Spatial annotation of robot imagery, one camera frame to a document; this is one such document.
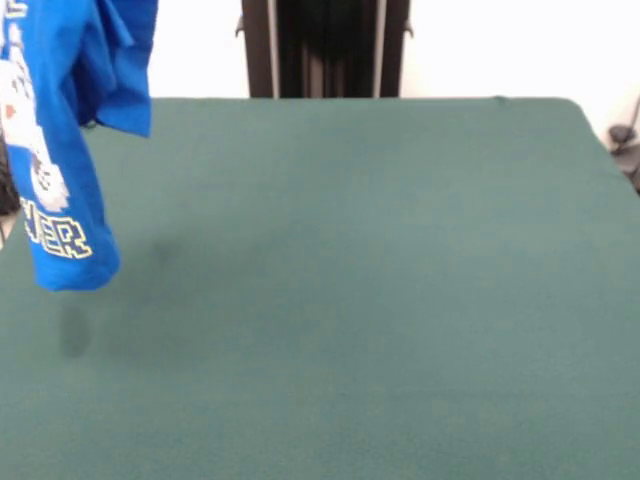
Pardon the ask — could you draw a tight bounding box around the blue printed T-shirt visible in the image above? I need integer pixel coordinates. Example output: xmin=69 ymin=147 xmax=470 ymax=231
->
xmin=0 ymin=0 xmax=159 ymax=293

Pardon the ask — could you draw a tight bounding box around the dark green table cloth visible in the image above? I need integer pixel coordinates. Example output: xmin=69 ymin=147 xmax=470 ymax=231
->
xmin=0 ymin=97 xmax=640 ymax=480

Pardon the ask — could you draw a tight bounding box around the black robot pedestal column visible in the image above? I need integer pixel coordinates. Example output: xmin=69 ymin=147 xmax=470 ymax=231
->
xmin=234 ymin=0 xmax=416 ymax=99

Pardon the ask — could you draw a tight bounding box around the black and white cable bundle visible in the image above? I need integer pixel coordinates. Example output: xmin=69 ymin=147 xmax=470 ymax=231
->
xmin=0 ymin=134 xmax=21 ymax=246

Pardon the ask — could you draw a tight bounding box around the black cable plug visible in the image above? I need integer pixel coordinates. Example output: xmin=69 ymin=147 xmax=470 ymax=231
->
xmin=607 ymin=94 xmax=640 ymax=196

